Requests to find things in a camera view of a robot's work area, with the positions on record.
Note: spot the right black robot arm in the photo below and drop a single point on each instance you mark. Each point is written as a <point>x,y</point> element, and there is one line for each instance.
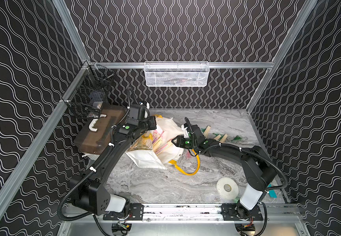
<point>261,174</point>

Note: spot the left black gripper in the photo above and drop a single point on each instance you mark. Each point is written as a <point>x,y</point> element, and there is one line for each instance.
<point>150,123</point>

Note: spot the white tote bag yellow handles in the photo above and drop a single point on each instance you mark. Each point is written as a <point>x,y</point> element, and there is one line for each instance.
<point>148,159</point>

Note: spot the white tape roll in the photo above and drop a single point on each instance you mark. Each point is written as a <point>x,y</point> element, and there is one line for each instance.
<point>227,188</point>

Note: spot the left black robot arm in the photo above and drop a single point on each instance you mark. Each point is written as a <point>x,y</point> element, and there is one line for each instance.
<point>87,191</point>

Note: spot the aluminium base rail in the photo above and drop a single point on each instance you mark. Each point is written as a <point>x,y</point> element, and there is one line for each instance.
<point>193,220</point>

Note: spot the pink folding fans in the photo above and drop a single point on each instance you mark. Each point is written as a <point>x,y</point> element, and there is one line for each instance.
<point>155,141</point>

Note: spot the black wire basket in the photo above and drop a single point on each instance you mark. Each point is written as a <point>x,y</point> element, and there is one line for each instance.
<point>90,95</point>

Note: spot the white wire mesh basket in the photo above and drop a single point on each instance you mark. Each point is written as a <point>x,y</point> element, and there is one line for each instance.
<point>176,74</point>

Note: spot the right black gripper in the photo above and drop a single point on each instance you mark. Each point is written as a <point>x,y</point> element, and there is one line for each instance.
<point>179,141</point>

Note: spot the teal flat stick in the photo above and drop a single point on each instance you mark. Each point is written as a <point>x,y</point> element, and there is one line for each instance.
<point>272,194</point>

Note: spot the green folding fan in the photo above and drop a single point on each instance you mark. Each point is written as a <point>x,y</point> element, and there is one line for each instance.
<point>226,139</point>
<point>218,137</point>
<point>207,131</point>

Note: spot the white storage box brown lid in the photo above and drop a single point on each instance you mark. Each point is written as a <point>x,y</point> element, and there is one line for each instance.
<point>95,135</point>

